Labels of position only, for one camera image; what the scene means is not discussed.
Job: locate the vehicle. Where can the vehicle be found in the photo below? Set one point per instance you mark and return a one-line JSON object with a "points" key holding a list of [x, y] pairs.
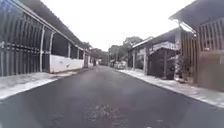
{"points": [[120, 64]]}

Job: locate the group of trees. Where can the group of trees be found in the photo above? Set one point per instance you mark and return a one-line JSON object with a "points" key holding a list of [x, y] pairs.
{"points": [[125, 48]]}

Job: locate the dark grey asphalt road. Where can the dark grey asphalt road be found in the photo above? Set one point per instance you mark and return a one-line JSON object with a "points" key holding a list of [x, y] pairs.
{"points": [[110, 90]]}

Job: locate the house with dark gate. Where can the house with dark gate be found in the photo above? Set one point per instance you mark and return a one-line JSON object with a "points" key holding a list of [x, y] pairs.
{"points": [[160, 58]]}

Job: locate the pale concrete pavement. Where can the pale concrete pavement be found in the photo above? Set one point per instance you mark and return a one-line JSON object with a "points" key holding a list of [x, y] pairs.
{"points": [[23, 81], [186, 87]]}

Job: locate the dark slatted metal fence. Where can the dark slatted metal fence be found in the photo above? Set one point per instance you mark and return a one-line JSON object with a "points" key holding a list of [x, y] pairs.
{"points": [[20, 43]]}

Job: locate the building with brown gate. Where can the building with brown gate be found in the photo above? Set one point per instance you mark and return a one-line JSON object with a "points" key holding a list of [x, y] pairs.
{"points": [[208, 56]]}

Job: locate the white wall with dark railing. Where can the white wall with dark railing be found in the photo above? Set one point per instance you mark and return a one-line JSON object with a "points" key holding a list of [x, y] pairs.
{"points": [[65, 62]]}

